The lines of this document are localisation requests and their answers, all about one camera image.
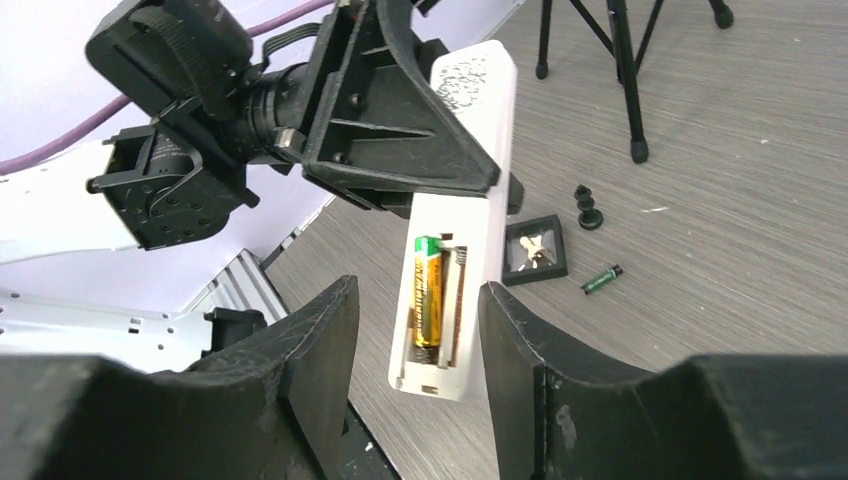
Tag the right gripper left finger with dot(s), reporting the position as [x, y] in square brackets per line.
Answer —
[84, 417]

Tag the white chess pawn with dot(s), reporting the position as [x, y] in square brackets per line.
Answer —
[537, 253]

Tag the gold green AAA battery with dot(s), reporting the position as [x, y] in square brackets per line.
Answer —
[427, 290]

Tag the green yellow battery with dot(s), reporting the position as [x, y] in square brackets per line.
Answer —
[602, 279]

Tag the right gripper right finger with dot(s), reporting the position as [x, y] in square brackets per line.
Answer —
[561, 409]

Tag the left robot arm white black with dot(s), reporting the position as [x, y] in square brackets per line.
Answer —
[188, 65]

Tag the black music stand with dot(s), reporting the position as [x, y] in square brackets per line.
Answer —
[618, 43]

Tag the long white remote control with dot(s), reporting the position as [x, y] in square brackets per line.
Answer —
[478, 84]

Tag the black framed display box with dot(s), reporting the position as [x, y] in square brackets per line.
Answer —
[514, 271]

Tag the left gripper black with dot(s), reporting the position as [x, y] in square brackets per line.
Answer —
[374, 131]

